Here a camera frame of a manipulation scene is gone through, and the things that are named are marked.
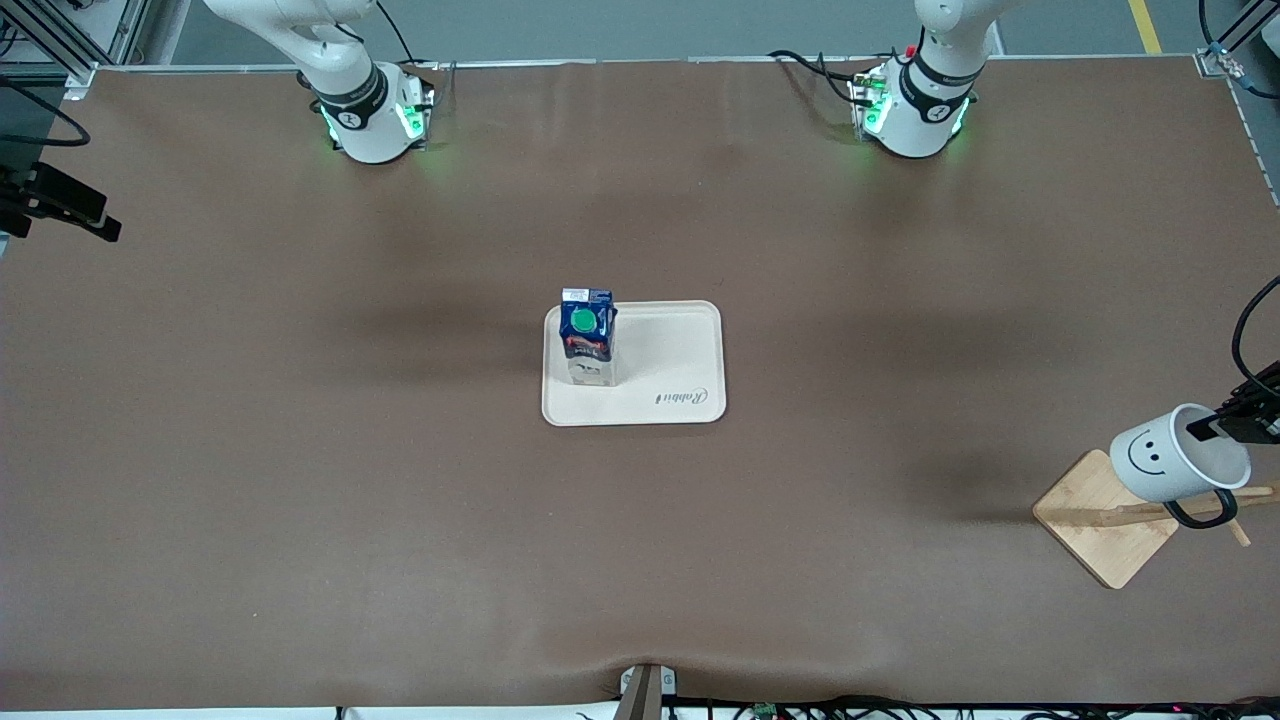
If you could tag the white smiley mug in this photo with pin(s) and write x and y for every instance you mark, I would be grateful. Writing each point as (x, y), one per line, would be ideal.
(1150, 465)

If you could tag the blue milk carton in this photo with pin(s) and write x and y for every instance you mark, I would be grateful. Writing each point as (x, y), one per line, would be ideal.
(588, 335)

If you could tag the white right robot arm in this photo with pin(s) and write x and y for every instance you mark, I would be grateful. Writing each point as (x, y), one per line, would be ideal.
(370, 135)

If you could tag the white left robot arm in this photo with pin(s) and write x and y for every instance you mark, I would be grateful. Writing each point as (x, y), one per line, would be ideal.
(915, 130)

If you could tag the wooden cup rack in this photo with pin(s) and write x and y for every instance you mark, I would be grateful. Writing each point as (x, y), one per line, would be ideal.
(1090, 540)

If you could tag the brown table cover sheet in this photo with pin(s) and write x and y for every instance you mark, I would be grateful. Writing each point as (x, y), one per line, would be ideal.
(300, 450)

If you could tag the small green circuit board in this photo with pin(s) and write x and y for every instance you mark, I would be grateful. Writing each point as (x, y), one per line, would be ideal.
(766, 711)

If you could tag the beige plastic tray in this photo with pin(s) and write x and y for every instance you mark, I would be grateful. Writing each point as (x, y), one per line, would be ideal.
(660, 350)

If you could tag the aluminium frame post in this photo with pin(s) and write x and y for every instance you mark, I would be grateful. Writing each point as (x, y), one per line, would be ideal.
(1212, 63)
(78, 82)

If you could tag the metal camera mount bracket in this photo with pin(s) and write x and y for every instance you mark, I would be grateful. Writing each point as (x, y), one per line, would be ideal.
(645, 695)

